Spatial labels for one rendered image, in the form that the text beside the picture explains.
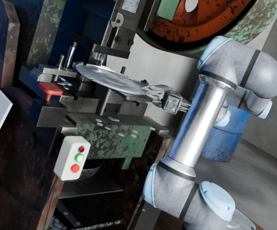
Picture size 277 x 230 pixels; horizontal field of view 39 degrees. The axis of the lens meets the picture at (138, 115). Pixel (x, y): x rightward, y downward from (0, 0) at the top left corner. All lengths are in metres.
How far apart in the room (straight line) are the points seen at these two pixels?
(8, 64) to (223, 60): 0.89
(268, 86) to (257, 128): 3.68
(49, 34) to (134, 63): 1.82
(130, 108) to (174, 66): 2.20
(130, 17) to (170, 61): 2.21
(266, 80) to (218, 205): 0.37
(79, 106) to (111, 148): 0.21
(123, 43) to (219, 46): 0.47
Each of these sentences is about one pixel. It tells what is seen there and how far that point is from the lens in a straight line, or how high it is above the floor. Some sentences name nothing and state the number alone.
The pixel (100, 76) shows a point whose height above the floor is 0.79.
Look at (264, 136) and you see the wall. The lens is 4.80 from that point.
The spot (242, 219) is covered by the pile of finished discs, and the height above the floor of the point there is 0.36.
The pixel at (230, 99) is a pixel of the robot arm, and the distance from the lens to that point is 1.55.
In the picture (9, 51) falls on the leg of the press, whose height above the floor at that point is 0.73.
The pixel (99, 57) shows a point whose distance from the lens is 1.58.
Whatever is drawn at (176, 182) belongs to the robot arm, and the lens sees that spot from 1.14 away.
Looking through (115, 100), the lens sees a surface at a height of 0.72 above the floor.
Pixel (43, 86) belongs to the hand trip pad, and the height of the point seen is 0.76.
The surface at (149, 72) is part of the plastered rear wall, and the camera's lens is 3.58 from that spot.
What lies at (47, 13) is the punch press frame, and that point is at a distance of 1.63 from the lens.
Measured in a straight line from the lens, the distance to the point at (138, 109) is 1.65.
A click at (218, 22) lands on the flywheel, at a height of 1.12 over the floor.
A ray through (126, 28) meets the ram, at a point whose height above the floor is 0.98.
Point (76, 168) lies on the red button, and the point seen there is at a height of 0.54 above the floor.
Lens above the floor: 1.10
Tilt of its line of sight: 16 degrees down
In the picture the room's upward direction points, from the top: 21 degrees clockwise
